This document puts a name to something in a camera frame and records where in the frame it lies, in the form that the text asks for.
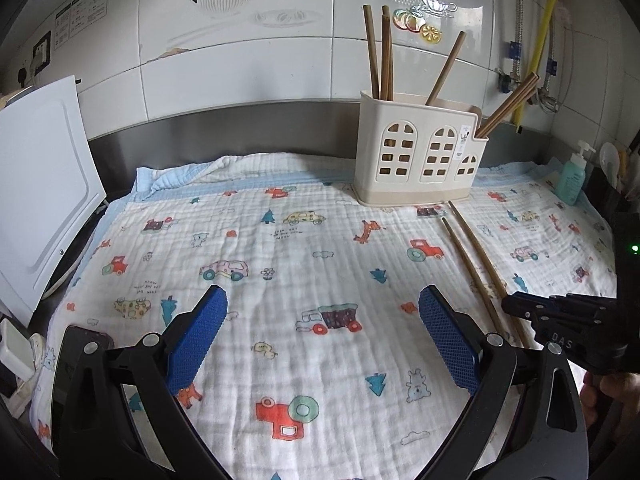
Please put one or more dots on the white wall label sticker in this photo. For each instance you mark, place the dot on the white wall label sticker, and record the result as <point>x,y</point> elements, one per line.
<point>80,10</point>

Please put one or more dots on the person's right hand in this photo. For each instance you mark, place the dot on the person's right hand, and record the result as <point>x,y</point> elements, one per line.
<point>617,390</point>

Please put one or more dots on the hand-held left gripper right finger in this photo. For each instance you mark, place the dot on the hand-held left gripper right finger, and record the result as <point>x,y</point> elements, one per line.
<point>447,340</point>

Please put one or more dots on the white cutting board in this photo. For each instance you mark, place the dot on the white cutting board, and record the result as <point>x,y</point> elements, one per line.
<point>40,185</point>

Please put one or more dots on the cream plastic chopstick holder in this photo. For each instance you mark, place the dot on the cream plastic chopstick holder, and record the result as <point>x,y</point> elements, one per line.
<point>370,180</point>

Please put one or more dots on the white plastic spoon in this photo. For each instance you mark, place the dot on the white plastic spoon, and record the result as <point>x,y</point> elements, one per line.
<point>609,160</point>

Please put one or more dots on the steel angle valve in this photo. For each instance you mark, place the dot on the steel angle valve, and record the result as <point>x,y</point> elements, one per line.
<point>547,100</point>

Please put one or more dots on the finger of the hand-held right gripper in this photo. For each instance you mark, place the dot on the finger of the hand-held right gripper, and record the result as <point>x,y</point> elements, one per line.
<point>517,307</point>
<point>565,301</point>

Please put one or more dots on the teal pump soap bottle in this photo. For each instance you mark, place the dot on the teal pump soap bottle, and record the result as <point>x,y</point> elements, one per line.
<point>572,180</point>

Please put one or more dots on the white plastic box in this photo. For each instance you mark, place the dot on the white plastic box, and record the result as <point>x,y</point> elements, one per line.
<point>15,350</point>

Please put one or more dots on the black wall socket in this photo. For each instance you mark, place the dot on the black wall socket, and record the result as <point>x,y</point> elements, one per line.
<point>41,50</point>

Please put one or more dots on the brown wooden chopstick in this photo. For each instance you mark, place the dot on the brown wooden chopstick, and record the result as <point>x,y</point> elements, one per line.
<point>512,105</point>
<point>472,273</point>
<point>475,250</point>
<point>505,102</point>
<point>371,50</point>
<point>446,67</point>
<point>384,60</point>
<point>391,60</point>

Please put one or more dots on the car printed muslin blanket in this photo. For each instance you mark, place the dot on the car printed muslin blanket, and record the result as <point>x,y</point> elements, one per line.
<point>300,240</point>

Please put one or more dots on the black utensil rack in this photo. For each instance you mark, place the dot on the black utensil rack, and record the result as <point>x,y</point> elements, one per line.
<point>607,200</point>

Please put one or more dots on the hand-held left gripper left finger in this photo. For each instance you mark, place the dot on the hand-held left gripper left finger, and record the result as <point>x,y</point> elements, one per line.
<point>195,340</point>

